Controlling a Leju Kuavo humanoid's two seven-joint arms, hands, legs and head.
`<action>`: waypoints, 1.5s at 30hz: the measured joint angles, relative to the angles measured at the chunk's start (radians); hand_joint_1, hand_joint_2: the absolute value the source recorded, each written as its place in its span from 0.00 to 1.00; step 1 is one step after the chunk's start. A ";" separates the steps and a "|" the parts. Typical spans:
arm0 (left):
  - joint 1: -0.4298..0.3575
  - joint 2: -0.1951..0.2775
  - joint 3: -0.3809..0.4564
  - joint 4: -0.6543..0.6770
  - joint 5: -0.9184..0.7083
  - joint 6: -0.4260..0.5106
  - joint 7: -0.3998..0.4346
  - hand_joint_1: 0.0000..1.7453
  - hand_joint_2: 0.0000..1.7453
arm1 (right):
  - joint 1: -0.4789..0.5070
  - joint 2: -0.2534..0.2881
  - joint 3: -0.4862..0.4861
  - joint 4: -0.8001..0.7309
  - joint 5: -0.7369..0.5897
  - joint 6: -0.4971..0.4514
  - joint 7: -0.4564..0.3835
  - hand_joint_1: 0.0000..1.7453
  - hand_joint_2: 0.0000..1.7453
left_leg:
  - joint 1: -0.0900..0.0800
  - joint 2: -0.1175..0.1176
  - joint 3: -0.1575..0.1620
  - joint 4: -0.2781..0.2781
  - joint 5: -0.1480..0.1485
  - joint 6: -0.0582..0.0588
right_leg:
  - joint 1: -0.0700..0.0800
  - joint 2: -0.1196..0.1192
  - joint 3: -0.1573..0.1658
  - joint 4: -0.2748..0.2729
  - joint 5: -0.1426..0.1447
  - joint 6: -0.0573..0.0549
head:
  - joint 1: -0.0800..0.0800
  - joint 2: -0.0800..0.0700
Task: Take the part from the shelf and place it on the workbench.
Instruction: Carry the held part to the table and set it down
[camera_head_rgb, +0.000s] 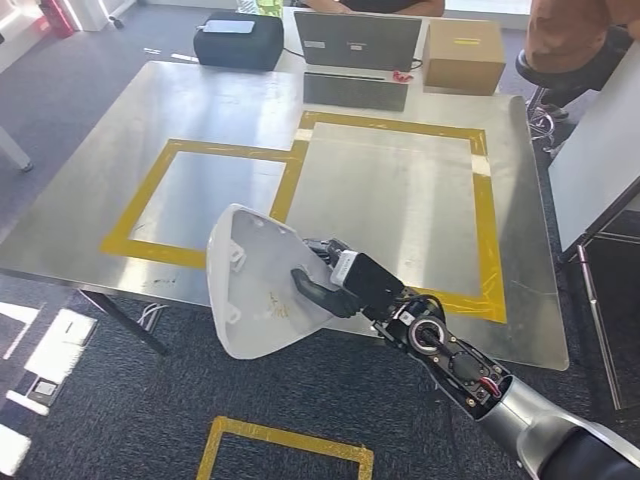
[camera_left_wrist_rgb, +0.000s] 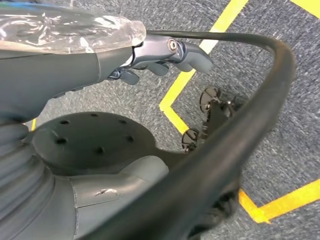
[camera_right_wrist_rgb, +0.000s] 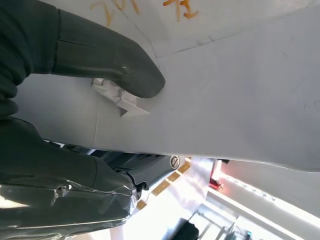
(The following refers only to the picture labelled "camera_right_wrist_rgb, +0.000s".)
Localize small red device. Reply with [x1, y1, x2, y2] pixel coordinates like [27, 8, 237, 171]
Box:
[208, 159, 223, 192]

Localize steel workbench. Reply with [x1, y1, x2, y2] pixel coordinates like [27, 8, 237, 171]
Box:
[109, 156, 216, 240]

